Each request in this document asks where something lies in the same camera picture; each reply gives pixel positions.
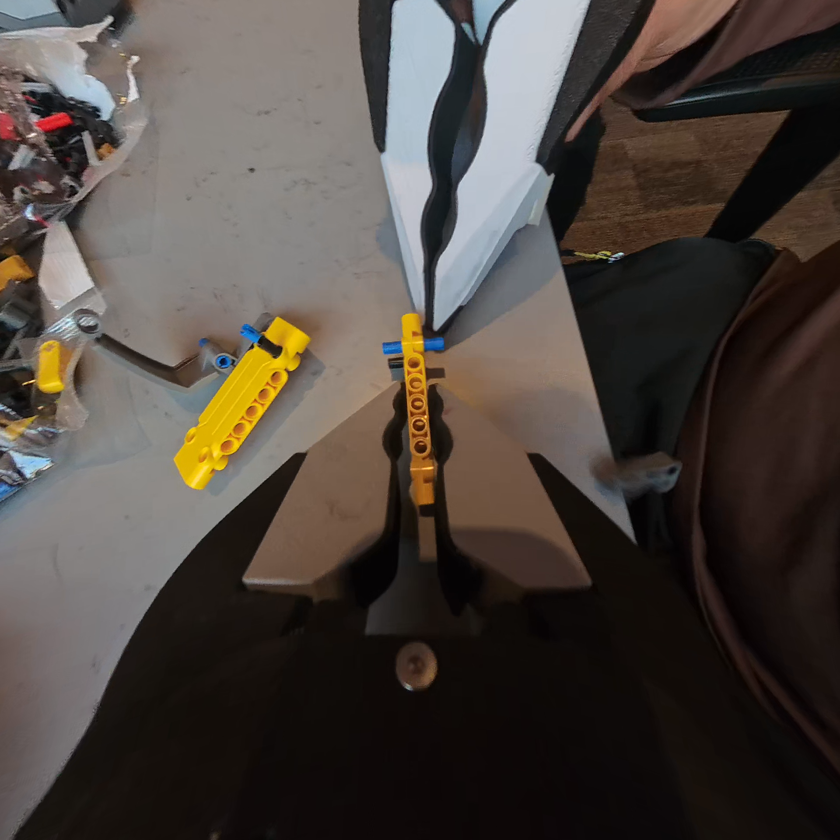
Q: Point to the black pin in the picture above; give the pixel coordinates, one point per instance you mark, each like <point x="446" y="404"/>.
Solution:
<point x="395" y="367"/>

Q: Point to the grey desk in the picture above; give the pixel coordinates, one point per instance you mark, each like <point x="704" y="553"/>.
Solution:
<point x="262" y="197"/>

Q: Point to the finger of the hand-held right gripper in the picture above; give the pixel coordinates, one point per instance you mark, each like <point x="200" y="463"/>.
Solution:
<point x="512" y="131"/>
<point x="413" y="98"/>

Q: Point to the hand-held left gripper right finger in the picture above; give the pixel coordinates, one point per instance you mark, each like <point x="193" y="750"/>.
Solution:
<point x="512" y="518"/>

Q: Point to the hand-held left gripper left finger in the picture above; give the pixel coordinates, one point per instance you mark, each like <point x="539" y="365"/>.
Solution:
<point x="321" y="512"/>

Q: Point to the black office chair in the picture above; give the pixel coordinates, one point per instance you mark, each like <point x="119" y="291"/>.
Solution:
<point x="774" y="131"/>

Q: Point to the yellow grey brick assembly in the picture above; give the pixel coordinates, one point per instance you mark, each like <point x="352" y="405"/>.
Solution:
<point x="243" y="400"/>

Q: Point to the bag of yellow bricks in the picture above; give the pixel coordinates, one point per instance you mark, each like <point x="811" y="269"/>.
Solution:
<point x="39" y="367"/>

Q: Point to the blue pin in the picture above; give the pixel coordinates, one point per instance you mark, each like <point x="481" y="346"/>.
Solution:
<point x="433" y="343"/>

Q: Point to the person's right forearm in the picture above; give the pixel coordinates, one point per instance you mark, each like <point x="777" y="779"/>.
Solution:
<point x="754" y="33"/>

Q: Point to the black backpack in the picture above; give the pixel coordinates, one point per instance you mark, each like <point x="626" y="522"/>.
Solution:
<point x="656" y="328"/>

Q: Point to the yellow panel brick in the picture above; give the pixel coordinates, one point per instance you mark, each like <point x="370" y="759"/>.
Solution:
<point x="415" y="407"/>

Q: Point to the bag of black red pins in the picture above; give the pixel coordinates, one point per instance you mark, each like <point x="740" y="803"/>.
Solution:
<point x="52" y="131"/>

